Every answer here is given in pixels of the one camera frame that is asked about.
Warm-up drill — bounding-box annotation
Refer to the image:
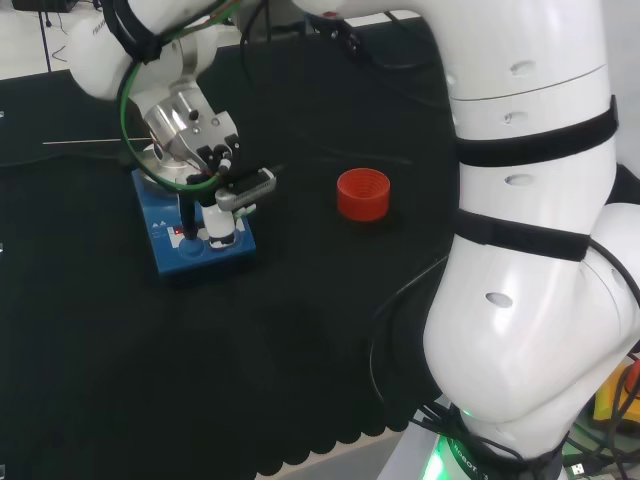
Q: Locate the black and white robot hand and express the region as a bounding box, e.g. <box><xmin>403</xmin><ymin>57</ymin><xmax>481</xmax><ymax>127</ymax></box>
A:
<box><xmin>169</xmin><ymin>133</ymin><xmax>245</xmax><ymax>250</ymax></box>

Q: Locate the heater with blue base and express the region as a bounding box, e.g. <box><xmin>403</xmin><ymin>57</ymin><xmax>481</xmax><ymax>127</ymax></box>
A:
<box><xmin>130</xmin><ymin>167</ymin><xmax>258</xmax><ymax>277</ymax></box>

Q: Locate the red ribbed plastic cup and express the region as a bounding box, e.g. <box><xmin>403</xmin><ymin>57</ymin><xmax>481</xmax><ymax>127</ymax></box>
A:
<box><xmin>336</xmin><ymin>168</ymin><xmax>392</xmax><ymax>225</ymax></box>

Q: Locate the black cloth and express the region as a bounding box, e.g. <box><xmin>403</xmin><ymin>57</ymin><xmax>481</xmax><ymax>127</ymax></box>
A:
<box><xmin>0</xmin><ymin>12</ymin><xmax>640</xmax><ymax>480</ymax></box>

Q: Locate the steel temperature probe rod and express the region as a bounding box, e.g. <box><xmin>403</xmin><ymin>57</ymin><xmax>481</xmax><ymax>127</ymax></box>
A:
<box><xmin>42</xmin><ymin>139</ymin><xmax>152</xmax><ymax>147</ymax></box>

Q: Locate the pale robot mounting plate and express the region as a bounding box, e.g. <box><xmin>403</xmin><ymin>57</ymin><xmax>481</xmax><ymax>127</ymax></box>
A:
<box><xmin>382</xmin><ymin>394</ymin><xmax>481</xmax><ymax>480</ymax></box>

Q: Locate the yellow stop button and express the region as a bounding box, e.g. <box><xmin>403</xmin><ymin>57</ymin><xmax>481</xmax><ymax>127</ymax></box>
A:
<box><xmin>593</xmin><ymin>363</ymin><xmax>640</xmax><ymax>426</ymax></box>

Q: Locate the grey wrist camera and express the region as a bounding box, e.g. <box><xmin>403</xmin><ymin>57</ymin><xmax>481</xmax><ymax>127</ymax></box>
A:
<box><xmin>214</xmin><ymin>167</ymin><xmax>279</xmax><ymax>214</ymax></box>

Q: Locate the green cable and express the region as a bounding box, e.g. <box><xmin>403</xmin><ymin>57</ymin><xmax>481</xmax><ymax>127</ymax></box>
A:
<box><xmin>118</xmin><ymin>0</ymin><xmax>241</xmax><ymax>192</ymax></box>

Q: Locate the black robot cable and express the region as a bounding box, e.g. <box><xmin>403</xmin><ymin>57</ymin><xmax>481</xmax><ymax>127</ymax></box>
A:
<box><xmin>368</xmin><ymin>257</ymin><xmax>451</xmax><ymax>416</ymax></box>

